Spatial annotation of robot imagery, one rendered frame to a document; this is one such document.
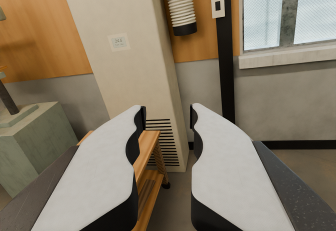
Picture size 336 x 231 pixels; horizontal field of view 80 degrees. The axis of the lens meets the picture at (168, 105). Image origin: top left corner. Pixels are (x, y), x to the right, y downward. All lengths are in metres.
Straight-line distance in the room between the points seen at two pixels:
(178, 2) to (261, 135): 1.24
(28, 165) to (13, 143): 0.20
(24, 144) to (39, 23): 0.95
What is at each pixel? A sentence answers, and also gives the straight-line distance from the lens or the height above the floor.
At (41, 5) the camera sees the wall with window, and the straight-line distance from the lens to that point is 1.96.
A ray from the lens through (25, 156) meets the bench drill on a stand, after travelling 1.75.
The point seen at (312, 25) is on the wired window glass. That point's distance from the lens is 1.70.
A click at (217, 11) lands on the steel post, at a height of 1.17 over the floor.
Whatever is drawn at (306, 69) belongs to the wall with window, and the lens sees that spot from 1.70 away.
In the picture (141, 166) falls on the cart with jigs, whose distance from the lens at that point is 1.16.
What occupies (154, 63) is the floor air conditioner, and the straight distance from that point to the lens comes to 1.30.
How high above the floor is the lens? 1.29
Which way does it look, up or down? 27 degrees down
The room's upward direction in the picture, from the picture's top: 12 degrees counter-clockwise
